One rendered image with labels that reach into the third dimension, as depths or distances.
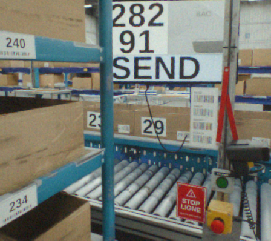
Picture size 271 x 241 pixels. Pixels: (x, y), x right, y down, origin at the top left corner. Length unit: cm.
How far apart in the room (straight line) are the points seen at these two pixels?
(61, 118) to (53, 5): 19
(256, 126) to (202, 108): 64
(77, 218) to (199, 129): 50
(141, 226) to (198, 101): 53
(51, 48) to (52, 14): 7
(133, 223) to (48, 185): 73
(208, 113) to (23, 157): 61
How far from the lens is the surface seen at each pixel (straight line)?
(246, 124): 148
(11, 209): 38
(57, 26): 46
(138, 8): 99
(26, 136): 42
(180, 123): 154
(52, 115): 46
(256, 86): 574
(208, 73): 97
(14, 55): 35
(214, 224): 88
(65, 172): 45
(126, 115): 166
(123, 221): 113
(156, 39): 97
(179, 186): 96
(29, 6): 43
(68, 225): 53
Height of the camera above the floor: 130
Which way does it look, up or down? 8 degrees down
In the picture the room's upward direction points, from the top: straight up
